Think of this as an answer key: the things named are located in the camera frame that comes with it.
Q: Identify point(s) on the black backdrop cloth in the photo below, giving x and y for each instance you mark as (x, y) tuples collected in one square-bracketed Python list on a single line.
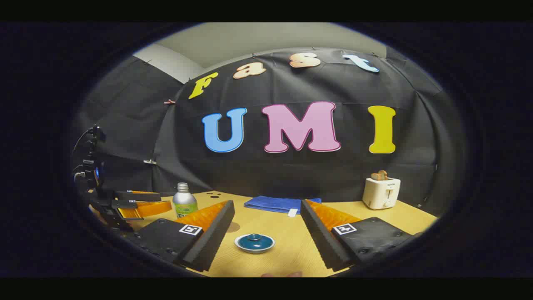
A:
[(333, 175)]

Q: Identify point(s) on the silver green-label water bottle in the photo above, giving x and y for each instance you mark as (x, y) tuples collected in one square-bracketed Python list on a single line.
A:
[(184, 204)]

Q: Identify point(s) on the round brown coaster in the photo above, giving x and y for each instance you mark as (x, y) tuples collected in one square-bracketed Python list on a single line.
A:
[(234, 227)]

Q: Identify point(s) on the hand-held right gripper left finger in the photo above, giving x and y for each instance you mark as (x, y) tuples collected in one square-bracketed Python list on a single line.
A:
[(212, 237)]

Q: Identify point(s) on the blue folded towel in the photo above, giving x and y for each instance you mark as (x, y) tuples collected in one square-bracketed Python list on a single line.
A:
[(270, 203)]

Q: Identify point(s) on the blue white-rimmed teacup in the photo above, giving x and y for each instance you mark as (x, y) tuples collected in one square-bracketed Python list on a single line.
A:
[(254, 251)]

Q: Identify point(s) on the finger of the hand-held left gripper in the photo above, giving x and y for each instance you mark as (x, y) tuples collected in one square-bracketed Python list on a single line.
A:
[(137, 196), (150, 209)]

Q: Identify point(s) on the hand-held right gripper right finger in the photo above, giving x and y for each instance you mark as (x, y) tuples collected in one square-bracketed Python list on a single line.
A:
[(322, 239)]

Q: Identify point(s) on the white toaster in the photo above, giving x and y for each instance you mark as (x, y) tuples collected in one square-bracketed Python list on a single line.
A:
[(381, 193)]

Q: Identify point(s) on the toasted bread slice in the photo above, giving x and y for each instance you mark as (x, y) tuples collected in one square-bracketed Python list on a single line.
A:
[(375, 176), (383, 174)]

